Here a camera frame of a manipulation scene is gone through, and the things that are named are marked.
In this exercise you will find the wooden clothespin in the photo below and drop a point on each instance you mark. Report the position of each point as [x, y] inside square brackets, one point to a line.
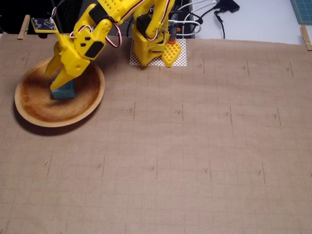
[306, 36]
[24, 26]

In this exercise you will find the white perforated mat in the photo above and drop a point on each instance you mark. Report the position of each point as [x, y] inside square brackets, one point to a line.
[182, 61]

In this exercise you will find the round wooden bowl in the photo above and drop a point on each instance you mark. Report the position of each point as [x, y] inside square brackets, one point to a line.
[36, 107]

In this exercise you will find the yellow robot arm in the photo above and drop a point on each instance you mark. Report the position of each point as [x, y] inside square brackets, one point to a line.
[143, 48]

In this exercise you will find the black box behind base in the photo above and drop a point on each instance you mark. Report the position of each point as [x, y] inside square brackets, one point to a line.
[187, 28]

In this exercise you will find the green cutting mat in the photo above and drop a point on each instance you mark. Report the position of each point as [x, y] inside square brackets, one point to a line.
[303, 11]

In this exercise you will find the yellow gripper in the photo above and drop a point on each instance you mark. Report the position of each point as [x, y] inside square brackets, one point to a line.
[72, 65]

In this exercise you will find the blue block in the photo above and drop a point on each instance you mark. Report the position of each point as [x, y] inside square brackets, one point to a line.
[66, 93]

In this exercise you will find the yellow waffle-pattern clamp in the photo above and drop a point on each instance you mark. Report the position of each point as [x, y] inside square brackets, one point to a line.
[171, 54]

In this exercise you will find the black power adapter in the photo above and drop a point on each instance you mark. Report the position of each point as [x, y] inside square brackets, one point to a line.
[229, 6]

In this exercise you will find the gridded wrapping paper sheet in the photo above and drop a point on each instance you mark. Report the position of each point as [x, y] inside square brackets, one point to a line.
[170, 146]

